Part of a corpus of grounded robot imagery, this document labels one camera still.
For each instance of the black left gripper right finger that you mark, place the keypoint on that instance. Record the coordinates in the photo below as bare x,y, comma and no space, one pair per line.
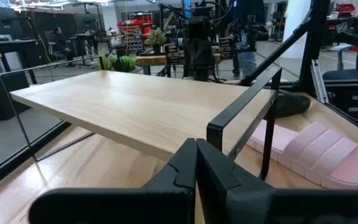
259,208

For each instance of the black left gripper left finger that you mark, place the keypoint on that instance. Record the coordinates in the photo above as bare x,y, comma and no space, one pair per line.
166,205

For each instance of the pink slide sandal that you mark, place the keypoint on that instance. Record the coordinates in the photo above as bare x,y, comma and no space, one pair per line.
322,155

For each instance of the black slide sandal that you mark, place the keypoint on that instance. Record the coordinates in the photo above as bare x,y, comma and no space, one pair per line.
291,104

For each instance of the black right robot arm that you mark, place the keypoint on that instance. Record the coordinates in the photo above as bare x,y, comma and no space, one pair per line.
199,62

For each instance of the black stacked drawer unit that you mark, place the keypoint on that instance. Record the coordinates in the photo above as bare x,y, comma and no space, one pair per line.
171,53
226,48

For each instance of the small potted plant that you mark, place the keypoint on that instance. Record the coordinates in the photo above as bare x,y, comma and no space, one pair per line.
155,39

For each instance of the wooden background table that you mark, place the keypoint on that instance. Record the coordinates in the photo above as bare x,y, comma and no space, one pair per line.
151,59

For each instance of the person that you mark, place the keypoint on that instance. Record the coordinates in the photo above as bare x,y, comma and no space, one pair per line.
247,62
61,43

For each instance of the red storage shelving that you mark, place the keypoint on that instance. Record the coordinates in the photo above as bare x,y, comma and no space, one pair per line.
135,23

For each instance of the black drawer cabinet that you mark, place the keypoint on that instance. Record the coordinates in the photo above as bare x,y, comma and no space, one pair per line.
340,105

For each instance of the blue office chair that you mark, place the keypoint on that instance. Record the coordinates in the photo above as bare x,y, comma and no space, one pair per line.
343,74

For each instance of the dark office desk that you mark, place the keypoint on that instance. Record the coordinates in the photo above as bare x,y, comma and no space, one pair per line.
14,42

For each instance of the wooden shelf with black frame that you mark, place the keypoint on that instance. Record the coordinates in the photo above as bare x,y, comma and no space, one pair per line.
135,105

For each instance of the silver aluminium rail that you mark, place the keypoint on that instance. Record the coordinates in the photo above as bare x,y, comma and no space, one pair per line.
319,84

